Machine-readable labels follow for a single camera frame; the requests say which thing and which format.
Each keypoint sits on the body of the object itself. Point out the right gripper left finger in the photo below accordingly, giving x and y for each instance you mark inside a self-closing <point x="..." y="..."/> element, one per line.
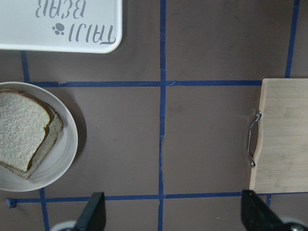
<point x="93" y="217"/>

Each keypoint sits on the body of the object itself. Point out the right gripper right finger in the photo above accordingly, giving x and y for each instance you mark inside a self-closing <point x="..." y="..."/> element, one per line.
<point x="256" y="215"/>

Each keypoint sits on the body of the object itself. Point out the brown paper table cover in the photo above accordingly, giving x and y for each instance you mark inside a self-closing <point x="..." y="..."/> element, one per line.
<point x="162" y="120"/>

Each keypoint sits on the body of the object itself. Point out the cream rectangular tray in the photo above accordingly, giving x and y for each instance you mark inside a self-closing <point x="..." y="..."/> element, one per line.
<point x="84" y="26"/>

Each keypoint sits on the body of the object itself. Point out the white round plate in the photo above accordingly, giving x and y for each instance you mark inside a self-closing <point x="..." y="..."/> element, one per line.
<point x="59" y="158"/>

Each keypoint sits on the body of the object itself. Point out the bread slice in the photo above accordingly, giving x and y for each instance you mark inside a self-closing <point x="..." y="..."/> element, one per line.
<point x="55" y="127"/>
<point x="24" y="126"/>

